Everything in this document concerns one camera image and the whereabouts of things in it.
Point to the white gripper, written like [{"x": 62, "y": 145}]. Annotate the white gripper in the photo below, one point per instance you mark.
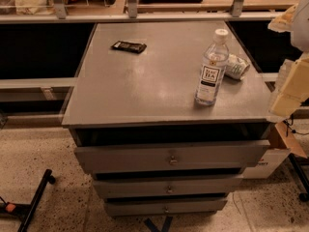
[{"x": 301, "y": 28}]

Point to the clear plastic water bottle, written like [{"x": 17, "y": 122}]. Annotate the clear plastic water bottle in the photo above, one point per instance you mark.
[{"x": 214, "y": 65}]

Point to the black rxbar chocolate wrapper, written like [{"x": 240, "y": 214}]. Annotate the black rxbar chocolate wrapper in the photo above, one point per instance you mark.
[{"x": 129, "y": 47}]

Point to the crushed green white can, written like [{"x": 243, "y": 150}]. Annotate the crushed green white can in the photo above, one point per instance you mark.
[{"x": 236, "y": 67}]

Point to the top grey drawer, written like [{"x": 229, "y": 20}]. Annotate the top grey drawer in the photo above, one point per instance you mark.
[{"x": 171, "y": 156}]

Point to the grey drawer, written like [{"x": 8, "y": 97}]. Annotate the grey drawer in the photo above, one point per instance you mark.
[
  {"x": 167, "y": 186},
  {"x": 171, "y": 156},
  {"x": 165, "y": 207}
]

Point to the black stand leg right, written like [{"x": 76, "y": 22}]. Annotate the black stand leg right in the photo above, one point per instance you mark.
[{"x": 298, "y": 163}]

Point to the black stand leg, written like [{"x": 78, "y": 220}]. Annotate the black stand leg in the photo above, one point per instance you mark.
[
  {"x": 298, "y": 163},
  {"x": 25, "y": 212}
]

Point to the middle grey drawer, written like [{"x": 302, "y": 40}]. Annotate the middle grey drawer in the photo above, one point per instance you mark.
[{"x": 167, "y": 186}]

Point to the bottom grey drawer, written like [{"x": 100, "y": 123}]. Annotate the bottom grey drawer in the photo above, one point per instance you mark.
[{"x": 165, "y": 207}]

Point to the black stand leg left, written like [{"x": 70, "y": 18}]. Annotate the black stand leg left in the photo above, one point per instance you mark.
[{"x": 25, "y": 212}]

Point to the metal shelf rail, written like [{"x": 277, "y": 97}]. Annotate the metal shelf rail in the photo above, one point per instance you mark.
[{"x": 125, "y": 18}]

